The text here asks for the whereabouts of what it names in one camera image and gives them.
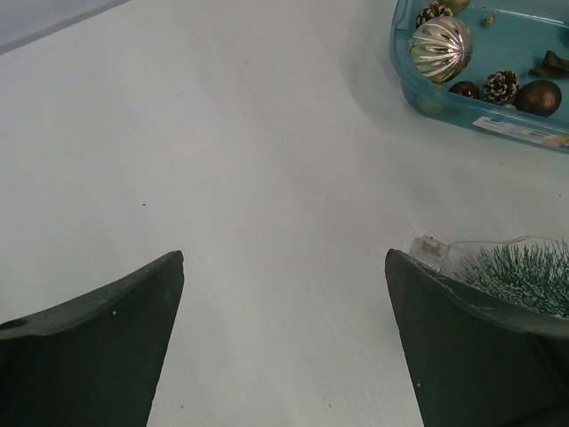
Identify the dark red bauble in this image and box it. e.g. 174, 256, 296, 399
449, 81, 480, 99

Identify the teal plastic bin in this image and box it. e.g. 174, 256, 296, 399
389, 1, 568, 154

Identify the gold bauble under bin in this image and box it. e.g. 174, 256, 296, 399
415, 94, 445, 117

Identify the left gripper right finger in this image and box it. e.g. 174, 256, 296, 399
385, 249, 568, 426

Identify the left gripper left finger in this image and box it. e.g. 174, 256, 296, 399
1, 251, 183, 426

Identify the brown bauble near label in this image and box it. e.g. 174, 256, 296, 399
513, 80, 563, 117

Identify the small light battery box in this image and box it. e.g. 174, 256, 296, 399
409, 235, 450, 271

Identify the small gold glitter bauble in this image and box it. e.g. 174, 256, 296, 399
440, 0, 470, 14

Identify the pine cone near silver bauble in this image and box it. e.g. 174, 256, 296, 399
415, 1, 454, 28

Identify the small frosted christmas tree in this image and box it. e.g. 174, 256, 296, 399
457, 240, 568, 319

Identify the small frosted pine cone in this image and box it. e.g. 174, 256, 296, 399
482, 70, 520, 105

